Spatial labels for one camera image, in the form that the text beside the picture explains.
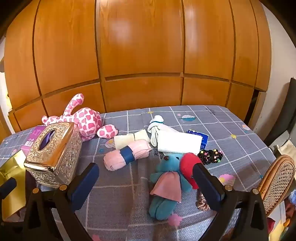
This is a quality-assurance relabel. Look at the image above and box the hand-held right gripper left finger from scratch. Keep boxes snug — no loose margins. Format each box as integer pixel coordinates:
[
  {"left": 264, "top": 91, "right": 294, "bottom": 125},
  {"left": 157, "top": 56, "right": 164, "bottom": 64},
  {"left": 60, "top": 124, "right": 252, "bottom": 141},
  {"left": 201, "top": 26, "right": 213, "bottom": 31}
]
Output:
[{"left": 23, "top": 162, "right": 100, "bottom": 241}]

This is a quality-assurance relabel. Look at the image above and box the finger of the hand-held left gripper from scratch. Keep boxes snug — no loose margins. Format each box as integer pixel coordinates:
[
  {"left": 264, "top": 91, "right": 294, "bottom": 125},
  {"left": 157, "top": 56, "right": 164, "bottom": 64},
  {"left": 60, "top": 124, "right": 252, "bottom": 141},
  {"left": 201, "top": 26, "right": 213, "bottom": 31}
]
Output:
[{"left": 0, "top": 177, "right": 17, "bottom": 200}]

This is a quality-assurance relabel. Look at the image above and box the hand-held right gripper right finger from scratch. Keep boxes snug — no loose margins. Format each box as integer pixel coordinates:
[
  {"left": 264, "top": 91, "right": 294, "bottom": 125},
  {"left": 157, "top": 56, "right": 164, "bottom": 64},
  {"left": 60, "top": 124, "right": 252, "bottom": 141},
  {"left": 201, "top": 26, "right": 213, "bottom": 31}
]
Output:
[{"left": 193, "top": 163, "right": 270, "bottom": 241}]

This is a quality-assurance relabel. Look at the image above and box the brown lace scrunchie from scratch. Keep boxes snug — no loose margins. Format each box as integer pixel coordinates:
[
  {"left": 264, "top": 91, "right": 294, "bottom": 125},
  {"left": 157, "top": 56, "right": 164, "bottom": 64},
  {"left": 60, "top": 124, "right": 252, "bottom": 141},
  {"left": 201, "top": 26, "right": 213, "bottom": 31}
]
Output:
[{"left": 196, "top": 193, "right": 211, "bottom": 211}]

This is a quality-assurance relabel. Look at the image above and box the gold tray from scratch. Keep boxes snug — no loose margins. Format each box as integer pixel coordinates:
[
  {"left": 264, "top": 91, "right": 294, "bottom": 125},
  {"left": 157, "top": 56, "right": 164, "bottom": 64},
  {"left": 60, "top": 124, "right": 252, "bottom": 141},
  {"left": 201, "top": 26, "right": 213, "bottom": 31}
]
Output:
[{"left": 0, "top": 149, "right": 31, "bottom": 219}]

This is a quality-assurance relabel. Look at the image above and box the red knitted doll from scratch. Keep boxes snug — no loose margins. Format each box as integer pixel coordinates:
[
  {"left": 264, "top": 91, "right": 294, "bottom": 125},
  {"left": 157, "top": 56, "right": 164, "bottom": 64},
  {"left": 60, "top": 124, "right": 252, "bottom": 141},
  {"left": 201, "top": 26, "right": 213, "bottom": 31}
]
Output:
[{"left": 180, "top": 153, "right": 204, "bottom": 190}]

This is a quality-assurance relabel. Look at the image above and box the teal plush bear pink dress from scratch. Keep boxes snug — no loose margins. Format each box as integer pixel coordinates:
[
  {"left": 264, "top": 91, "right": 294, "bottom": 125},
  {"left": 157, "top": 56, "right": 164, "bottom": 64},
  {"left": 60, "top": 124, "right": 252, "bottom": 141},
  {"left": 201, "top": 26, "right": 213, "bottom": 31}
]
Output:
[{"left": 149, "top": 153, "right": 193, "bottom": 220}]

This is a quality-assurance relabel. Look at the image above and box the white towel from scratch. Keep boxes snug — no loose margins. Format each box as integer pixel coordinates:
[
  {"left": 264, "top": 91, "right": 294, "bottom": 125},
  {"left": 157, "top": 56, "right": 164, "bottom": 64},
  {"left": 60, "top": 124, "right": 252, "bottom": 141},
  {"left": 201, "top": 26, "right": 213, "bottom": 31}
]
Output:
[{"left": 157, "top": 132, "right": 203, "bottom": 155}]

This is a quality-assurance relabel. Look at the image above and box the cream cloth piece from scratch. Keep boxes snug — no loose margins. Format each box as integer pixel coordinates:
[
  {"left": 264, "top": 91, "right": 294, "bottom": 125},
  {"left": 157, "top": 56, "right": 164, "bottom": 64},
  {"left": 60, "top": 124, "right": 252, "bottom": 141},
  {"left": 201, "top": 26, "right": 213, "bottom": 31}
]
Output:
[{"left": 113, "top": 129, "right": 151, "bottom": 150}]

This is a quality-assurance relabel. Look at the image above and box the pink cloth blue band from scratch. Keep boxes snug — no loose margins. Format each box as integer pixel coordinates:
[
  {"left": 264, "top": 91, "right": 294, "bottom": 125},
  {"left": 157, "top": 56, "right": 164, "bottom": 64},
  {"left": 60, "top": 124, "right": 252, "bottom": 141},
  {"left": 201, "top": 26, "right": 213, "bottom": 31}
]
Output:
[{"left": 103, "top": 139, "right": 152, "bottom": 171}]

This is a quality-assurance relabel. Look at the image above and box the white socks teal band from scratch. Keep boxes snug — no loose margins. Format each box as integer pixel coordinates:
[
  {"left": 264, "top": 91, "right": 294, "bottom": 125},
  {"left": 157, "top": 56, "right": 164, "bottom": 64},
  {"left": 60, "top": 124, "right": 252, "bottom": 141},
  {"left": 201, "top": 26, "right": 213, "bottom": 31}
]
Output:
[{"left": 147, "top": 115, "right": 179, "bottom": 147}]

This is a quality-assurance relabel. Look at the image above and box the gold ornate tissue box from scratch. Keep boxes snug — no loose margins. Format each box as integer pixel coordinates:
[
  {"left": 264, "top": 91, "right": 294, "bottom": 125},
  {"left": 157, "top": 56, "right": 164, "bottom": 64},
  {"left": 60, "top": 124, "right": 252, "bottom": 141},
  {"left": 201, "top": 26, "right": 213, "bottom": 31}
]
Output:
[{"left": 24, "top": 122, "right": 83, "bottom": 186}]

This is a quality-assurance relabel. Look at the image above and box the blue packet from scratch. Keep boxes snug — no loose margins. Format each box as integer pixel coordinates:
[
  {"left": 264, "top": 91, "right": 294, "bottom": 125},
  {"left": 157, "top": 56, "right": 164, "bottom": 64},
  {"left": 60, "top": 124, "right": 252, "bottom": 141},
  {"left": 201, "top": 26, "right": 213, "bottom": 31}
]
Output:
[{"left": 186, "top": 129, "right": 209, "bottom": 151}]

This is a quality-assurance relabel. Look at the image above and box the purple carton box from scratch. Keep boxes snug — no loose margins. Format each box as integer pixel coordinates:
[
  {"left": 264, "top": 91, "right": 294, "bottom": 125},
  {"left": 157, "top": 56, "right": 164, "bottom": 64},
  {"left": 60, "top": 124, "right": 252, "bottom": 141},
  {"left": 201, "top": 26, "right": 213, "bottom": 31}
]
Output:
[{"left": 20, "top": 125, "right": 47, "bottom": 152}]

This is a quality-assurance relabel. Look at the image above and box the pink spotted plush toy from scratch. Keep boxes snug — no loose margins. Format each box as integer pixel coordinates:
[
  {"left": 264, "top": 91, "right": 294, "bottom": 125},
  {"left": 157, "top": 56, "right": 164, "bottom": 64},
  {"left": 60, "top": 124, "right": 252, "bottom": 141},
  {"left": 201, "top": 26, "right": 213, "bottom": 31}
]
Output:
[{"left": 42, "top": 93, "right": 118, "bottom": 141}]

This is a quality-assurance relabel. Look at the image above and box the wicker chair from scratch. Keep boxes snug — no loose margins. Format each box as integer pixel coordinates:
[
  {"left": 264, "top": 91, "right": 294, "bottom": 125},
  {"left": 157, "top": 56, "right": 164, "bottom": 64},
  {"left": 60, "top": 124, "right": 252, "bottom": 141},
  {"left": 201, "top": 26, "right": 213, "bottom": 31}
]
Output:
[{"left": 257, "top": 155, "right": 296, "bottom": 217}]

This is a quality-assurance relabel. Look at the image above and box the colourful cloth pile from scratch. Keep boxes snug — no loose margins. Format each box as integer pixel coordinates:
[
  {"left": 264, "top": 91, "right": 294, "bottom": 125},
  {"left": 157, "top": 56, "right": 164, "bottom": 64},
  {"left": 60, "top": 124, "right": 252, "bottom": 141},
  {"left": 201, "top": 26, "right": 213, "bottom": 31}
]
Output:
[{"left": 266, "top": 197, "right": 296, "bottom": 241}]

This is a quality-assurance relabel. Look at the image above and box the white paper bag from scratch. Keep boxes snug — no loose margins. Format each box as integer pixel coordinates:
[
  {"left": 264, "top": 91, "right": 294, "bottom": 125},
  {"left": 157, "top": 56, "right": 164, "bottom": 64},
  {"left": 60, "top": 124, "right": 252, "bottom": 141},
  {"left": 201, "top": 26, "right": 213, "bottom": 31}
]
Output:
[{"left": 273, "top": 138, "right": 295, "bottom": 160}]

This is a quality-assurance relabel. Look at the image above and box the dark chair back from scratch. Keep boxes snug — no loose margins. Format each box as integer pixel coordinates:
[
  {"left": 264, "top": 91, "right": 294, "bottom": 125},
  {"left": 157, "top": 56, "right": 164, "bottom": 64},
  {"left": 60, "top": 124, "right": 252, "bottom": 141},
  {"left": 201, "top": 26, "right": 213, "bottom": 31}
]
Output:
[{"left": 264, "top": 77, "right": 296, "bottom": 147}]

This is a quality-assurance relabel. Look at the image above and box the wooden wardrobe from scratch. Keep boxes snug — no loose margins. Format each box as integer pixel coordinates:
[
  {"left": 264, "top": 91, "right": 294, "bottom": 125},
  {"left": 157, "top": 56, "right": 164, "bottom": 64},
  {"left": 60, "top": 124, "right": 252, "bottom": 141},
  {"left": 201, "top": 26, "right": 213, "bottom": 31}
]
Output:
[{"left": 3, "top": 0, "right": 272, "bottom": 137}]

